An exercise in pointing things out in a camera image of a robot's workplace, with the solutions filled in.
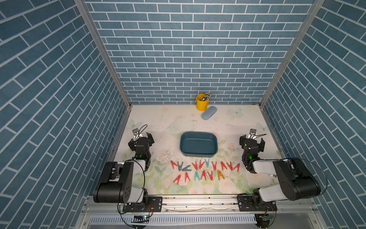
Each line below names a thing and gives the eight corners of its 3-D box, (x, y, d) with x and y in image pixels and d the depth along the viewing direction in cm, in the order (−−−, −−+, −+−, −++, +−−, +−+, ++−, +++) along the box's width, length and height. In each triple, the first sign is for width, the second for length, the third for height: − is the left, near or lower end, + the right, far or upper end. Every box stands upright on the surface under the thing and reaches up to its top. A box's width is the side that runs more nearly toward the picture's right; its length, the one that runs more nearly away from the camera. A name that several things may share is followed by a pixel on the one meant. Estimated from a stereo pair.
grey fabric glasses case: (200, 117, 114) (200, 115, 113) (211, 106, 123) (211, 104, 121) (207, 121, 112) (207, 119, 110) (217, 110, 120) (218, 108, 118)
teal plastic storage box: (180, 157, 93) (179, 153, 88) (181, 135, 104) (180, 131, 99) (217, 157, 93) (219, 153, 89) (214, 136, 104) (215, 131, 99)
